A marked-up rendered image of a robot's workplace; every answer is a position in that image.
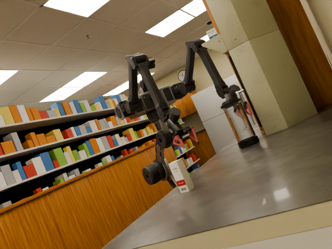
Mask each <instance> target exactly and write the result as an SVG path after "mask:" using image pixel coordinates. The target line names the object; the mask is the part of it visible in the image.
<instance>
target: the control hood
mask: <svg viewBox="0 0 332 249"><path fill-rule="evenodd" d="M201 46H203V47H206V48H209V49H212V50H215V51H218V52H221V53H225V54H229V55H230V53H229V51H228V49H227V47H226V44H225V42H224V40H223V38H222V36H221V34H219V35H217V36H215V37H213V38H212V39H210V40H208V41H206V42H205V43H203V44H202V45H201Z"/></svg>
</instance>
